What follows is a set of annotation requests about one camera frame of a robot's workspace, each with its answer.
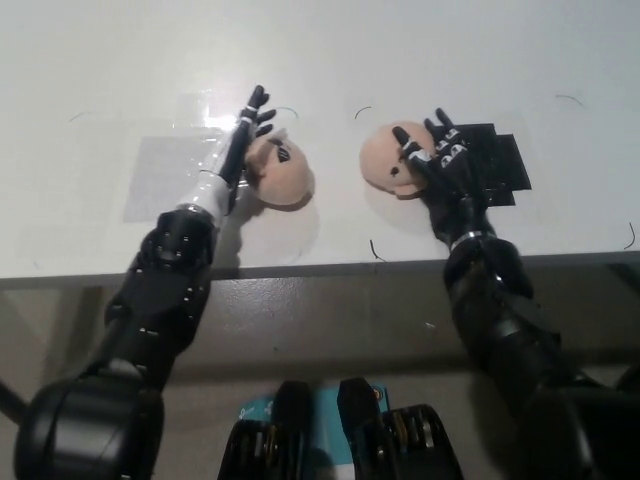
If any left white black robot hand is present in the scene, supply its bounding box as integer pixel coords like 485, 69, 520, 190
177, 84, 279, 219

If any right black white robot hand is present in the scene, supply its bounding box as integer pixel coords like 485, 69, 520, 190
392, 107, 497, 247

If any beige dumpling toy with sunglasses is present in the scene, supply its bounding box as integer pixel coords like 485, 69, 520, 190
244, 128, 316, 209

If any beige dumpling toy smiling face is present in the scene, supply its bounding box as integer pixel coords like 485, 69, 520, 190
359, 122, 437, 201

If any black tape patch on table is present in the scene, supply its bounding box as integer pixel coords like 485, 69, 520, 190
459, 121, 532, 209

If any grey tape patch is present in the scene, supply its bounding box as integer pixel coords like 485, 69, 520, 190
123, 135, 241, 224

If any black teal robot torso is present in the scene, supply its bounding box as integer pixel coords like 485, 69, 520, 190
217, 378, 464, 480

